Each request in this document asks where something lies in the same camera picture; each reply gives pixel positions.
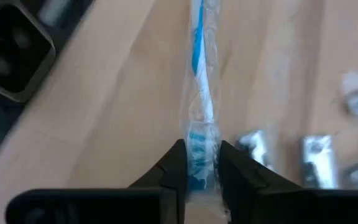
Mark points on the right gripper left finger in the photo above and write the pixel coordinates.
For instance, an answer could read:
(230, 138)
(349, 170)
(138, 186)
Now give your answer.
(98, 207)

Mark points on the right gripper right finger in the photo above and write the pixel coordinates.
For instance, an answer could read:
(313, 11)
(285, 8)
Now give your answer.
(291, 207)

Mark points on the blue toothbrush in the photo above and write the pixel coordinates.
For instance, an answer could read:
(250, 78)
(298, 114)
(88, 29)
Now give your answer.
(202, 93)

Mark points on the grey table-level camera box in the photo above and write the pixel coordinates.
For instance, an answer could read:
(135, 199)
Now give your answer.
(14, 53)

